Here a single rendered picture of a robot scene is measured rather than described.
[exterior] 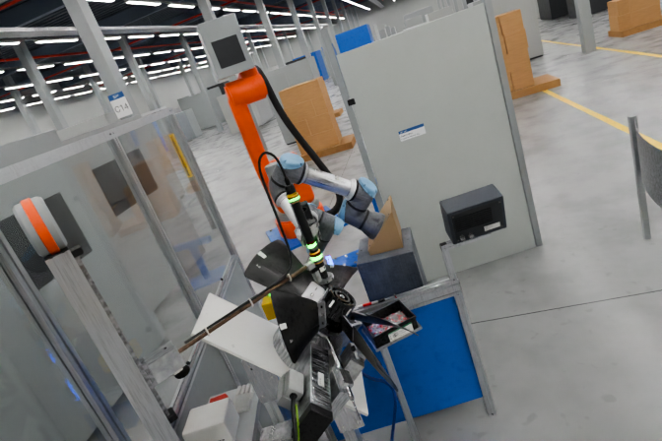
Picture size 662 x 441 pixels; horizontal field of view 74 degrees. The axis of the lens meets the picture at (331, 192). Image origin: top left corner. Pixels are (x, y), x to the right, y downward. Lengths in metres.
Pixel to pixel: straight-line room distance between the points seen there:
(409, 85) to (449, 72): 0.31
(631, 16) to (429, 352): 11.97
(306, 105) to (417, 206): 6.23
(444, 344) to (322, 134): 7.58
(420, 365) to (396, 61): 2.07
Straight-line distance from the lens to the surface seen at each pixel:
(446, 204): 2.07
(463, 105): 3.52
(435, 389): 2.60
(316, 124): 9.56
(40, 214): 1.31
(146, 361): 1.52
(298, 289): 1.67
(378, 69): 3.35
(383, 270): 2.33
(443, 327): 2.37
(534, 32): 13.76
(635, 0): 13.63
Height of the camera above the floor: 2.05
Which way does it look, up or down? 17 degrees down
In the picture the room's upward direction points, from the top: 20 degrees counter-clockwise
